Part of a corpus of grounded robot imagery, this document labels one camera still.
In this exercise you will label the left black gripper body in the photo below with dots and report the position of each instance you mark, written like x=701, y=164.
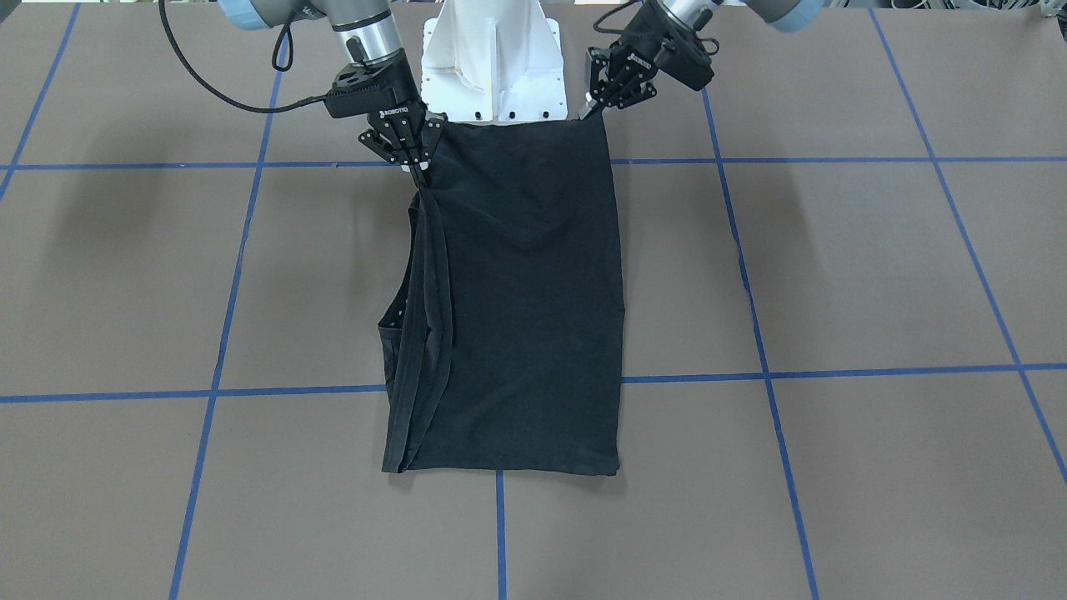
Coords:
x=643, y=58

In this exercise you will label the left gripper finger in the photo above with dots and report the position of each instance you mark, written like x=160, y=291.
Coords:
x=621, y=93
x=596, y=66

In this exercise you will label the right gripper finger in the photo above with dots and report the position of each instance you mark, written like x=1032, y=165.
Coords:
x=399, y=146
x=428, y=138

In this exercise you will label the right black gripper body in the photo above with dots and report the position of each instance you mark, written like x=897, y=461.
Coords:
x=398, y=116

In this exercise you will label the black graphic t-shirt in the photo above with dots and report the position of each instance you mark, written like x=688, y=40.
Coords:
x=503, y=348

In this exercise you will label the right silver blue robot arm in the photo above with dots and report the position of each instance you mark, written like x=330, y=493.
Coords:
x=366, y=29

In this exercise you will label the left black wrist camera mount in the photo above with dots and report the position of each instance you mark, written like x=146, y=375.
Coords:
x=683, y=56

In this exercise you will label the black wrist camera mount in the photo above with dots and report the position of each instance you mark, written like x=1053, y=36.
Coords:
x=683, y=56
x=362, y=89

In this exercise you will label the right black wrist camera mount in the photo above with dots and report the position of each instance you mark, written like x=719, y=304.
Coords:
x=362, y=89

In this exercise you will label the white central pedestal column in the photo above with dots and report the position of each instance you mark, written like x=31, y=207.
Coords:
x=493, y=62

